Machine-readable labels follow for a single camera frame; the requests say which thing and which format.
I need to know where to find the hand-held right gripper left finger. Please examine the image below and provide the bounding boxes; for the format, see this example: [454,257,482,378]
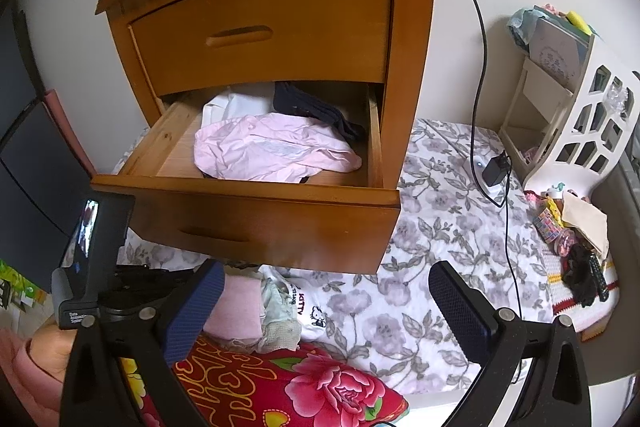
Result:
[59,259,226,427]

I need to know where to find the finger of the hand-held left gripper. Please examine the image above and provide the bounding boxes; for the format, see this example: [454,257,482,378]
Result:
[150,263,203,297]

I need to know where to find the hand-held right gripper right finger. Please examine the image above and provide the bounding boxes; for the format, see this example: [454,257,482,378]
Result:
[429,259,592,427]

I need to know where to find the salmon pink underwear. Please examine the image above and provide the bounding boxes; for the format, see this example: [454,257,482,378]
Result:
[202,274,263,343]

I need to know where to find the mint green underwear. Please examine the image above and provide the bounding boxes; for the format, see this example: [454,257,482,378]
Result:
[257,279,303,355]

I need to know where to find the white cartoon print underwear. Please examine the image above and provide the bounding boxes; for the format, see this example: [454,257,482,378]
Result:
[260,264,331,340]

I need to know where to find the pale pink underwear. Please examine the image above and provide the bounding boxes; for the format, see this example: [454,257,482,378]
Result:
[194,113,363,182]

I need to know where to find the white garment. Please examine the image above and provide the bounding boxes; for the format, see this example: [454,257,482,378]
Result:
[201,87,281,132]

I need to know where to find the dark navy sock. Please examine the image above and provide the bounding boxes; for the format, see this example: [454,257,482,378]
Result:
[272,82,367,144]

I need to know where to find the person's left hand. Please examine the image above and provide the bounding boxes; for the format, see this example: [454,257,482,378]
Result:
[27,322,76,383]

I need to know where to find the grey floral blanket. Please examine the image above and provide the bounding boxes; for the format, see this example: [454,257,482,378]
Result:
[112,117,556,395]

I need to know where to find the green printed packet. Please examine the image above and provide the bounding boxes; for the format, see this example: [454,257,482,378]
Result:
[0,257,53,315]

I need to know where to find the dark cabinet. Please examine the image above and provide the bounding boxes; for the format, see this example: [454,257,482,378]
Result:
[0,7,93,293]

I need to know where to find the striped crochet mat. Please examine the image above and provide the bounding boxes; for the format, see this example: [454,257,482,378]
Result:
[537,237,621,335]

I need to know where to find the colourful packet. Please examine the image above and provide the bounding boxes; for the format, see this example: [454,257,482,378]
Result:
[532,202,566,243]

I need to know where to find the black cloth bundle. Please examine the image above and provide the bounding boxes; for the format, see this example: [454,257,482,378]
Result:
[562,244,601,308]

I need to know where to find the white charging hub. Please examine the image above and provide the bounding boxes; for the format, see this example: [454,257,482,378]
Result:
[460,152,506,200]

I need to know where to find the black power adapter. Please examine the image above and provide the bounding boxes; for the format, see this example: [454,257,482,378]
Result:
[481,152,512,188]

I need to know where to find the red floral pillow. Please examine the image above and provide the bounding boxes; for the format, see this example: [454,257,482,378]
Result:
[120,337,408,427]

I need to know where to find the beige cloth pouch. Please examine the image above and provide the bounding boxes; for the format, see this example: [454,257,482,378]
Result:
[560,192,608,258]

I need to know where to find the white lattice rack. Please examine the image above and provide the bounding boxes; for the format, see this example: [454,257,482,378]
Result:
[497,32,640,198]

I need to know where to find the wooden nightstand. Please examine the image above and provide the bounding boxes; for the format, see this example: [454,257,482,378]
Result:
[95,0,448,208]

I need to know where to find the grey notebook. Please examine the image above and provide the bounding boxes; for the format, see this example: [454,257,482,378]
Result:
[530,14,593,82]

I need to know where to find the teal cloth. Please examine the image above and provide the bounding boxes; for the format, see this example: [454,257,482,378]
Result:
[507,7,538,48]

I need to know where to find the yellow sponge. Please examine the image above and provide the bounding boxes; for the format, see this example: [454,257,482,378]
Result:
[560,9,591,32]

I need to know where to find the black cable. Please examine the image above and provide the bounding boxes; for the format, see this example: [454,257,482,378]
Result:
[442,0,528,323]

